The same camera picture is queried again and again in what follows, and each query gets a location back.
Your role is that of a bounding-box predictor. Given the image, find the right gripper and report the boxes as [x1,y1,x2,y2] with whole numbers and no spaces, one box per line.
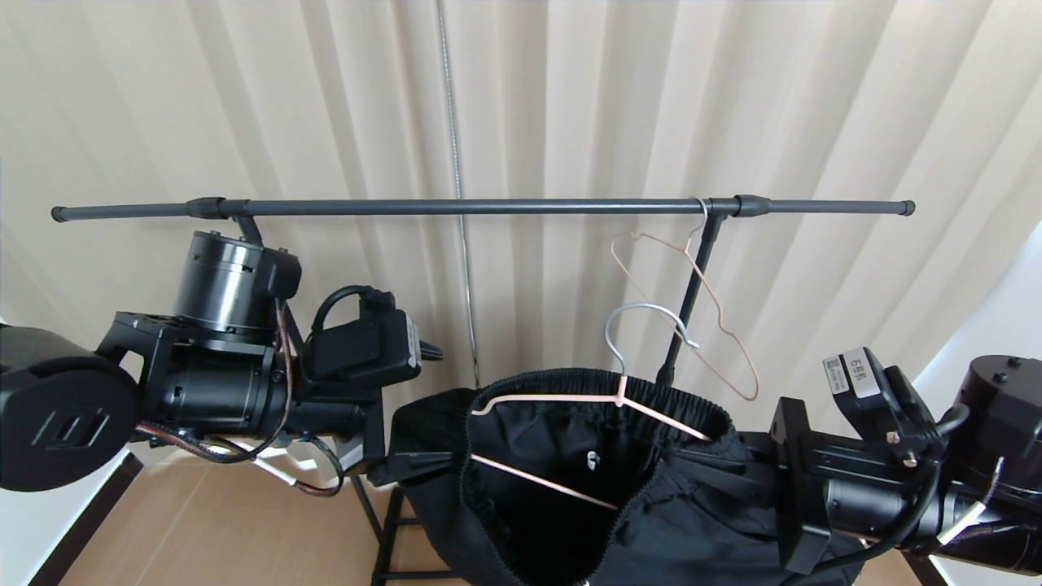
[769,396,951,576]

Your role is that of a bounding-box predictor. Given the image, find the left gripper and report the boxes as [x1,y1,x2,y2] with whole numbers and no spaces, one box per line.
[155,336,457,489]

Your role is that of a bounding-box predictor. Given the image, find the black shorts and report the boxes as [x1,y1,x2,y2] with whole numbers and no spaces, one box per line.
[391,368,864,586]

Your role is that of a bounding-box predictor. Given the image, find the pink clothes hanger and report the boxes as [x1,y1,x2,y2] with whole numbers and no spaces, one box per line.
[611,199,760,402]
[470,303,715,512]

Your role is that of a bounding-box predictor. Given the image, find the black clothes rack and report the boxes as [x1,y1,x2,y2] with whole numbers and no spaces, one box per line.
[50,194,917,586]

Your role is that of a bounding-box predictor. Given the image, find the beige curtain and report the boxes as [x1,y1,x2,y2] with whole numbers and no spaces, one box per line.
[0,0,1042,457]

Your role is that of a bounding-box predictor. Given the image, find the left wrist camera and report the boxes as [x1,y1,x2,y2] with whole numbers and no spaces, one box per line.
[308,305,422,390]

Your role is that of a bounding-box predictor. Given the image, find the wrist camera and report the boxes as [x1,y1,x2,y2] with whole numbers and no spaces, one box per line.
[308,305,422,390]
[821,346,947,469]

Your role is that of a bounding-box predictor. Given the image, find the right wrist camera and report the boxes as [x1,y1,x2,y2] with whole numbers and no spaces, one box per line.
[821,346,947,469]

